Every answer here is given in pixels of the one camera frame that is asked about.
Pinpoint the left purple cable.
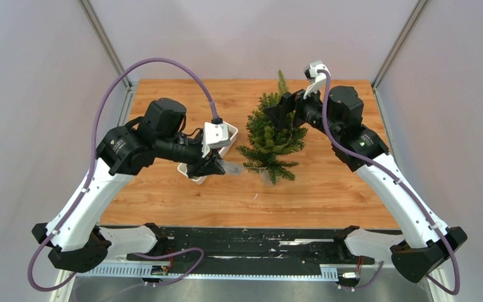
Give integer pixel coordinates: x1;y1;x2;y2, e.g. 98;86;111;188
26;57;226;293

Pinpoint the left aluminium frame post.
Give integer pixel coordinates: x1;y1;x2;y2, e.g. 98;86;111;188
77;0;125;74

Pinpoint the clear battery box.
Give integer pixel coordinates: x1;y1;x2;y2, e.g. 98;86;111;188
220;161;245;175

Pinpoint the small green christmas tree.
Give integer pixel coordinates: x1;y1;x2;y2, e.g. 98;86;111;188
236;70;308;186

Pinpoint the aluminium frame post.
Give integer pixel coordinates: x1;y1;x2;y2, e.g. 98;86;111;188
371;0;430;92
77;0;125;74

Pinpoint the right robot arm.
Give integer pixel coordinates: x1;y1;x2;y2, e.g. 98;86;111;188
264;86;467;283

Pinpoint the white slotted cable duct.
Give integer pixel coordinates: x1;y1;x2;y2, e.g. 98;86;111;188
76;263;339;282

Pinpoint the purple cable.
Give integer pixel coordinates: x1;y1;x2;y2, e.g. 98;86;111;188
26;57;226;293
317;70;462;297

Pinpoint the right aluminium frame post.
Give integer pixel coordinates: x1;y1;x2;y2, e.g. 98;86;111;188
371;0;430;92

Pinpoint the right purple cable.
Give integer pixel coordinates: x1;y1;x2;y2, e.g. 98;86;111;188
317;70;462;297

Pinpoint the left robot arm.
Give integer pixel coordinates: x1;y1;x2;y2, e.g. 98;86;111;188
32;98;231;273

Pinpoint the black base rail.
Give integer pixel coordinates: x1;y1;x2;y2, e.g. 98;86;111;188
125;226;375;276

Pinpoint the white ornament tray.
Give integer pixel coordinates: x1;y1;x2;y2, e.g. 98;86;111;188
177;121;238;185

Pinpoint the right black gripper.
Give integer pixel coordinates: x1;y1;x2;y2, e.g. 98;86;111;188
263;80;340;140

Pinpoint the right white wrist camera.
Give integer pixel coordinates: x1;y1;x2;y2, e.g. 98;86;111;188
303;60;330;99

